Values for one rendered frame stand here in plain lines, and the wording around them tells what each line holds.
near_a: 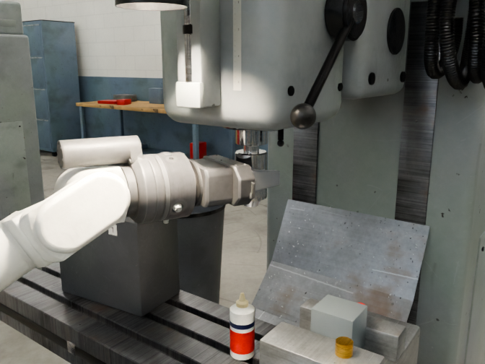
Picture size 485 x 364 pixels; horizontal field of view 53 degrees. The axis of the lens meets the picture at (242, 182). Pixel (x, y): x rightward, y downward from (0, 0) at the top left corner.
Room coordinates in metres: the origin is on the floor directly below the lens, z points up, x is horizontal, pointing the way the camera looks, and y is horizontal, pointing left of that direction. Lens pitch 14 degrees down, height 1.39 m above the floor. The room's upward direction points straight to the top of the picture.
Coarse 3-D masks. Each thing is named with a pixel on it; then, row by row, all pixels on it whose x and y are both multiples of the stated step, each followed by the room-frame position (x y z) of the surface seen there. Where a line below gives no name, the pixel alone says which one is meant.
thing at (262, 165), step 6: (246, 162) 0.67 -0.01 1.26; (252, 162) 0.67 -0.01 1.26; (258, 162) 0.67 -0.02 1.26; (264, 162) 0.68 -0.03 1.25; (252, 168) 0.67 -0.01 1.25; (258, 168) 0.67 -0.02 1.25; (264, 168) 0.68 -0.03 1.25; (258, 192) 0.67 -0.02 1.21; (264, 192) 0.68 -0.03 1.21; (258, 198) 0.67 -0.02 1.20; (264, 198) 0.68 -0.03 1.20
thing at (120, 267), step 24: (96, 240) 0.88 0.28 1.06; (120, 240) 0.85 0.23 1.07; (144, 240) 0.84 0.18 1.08; (168, 240) 0.90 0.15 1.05; (72, 264) 0.91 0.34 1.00; (96, 264) 0.88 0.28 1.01; (120, 264) 0.85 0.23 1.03; (144, 264) 0.84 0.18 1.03; (168, 264) 0.90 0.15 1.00; (72, 288) 0.92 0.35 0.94; (96, 288) 0.88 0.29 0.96; (120, 288) 0.85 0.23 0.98; (144, 288) 0.84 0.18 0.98; (168, 288) 0.90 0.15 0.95; (144, 312) 0.83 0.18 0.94
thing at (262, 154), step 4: (236, 152) 0.69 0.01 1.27; (240, 152) 0.68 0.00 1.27; (244, 152) 0.68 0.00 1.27; (248, 152) 0.68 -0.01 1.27; (252, 152) 0.68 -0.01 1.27; (256, 152) 0.68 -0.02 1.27; (260, 152) 0.68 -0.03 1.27; (264, 152) 0.68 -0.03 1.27; (236, 156) 0.68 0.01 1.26; (240, 156) 0.67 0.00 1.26; (244, 156) 0.67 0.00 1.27; (248, 156) 0.67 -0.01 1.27; (252, 156) 0.67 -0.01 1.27; (256, 156) 0.67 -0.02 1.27; (260, 156) 0.67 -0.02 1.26; (264, 156) 0.68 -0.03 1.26; (244, 160) 0.67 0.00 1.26; (248, 160) 0.67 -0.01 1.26; (252, 160) 0.67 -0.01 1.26; (256, 160) 0.67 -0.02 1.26; (260, 160) 0.67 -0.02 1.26
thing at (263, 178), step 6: (258, 174) 0.66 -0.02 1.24; (264, 174) 0.67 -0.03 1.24; (270, 174) 0.67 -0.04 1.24; (276, 174) 0.68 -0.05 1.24; (258, 180) 0.66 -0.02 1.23; (264, 180) 0.67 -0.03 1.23; (270, 180) 0.67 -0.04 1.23; (276, 180) 0.68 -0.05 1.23; (258, 186) 0.66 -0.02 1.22; (264, 186) 0.67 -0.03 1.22; (270, 186) 0.67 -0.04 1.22
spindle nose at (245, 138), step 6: (240, 132) 0.67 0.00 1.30; (246, 132) 0.67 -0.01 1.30; (252, 132) 0.67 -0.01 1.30; (258, 132) 0.67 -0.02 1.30; (264, 132) 0.68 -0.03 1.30; (240, 138) 0.67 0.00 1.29; (246, 138) 0.67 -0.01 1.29; (252, 138) 0.67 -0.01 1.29; (258, 138) 0.67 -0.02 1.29; (264, 138) 0.68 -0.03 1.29; (240, 144) 0.67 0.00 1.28; (246, 144) 0.67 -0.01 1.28; (252, 144) 0.67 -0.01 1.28; (258, 144) 0.67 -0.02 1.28; (264, 144) 0.68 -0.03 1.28
